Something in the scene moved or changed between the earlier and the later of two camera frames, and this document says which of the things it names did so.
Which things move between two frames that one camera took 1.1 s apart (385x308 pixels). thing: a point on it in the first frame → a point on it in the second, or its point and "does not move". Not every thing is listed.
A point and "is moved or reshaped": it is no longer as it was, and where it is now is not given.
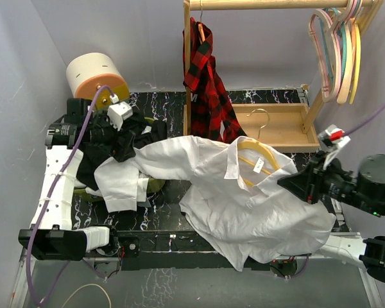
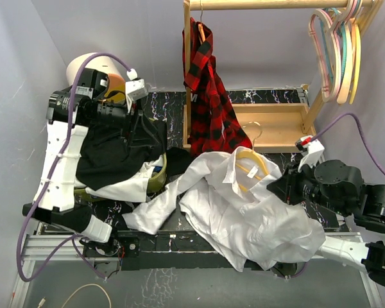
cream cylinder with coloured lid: [88, 71] does not move
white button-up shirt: [234, 201] is moved or reshaped
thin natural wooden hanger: [246, 143] → [254, 153]
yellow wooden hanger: [357, 62] does not move
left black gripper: [123, 151] → [143, 133]
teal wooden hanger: [326, 49] does not move
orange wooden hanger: [201, 29] does not move
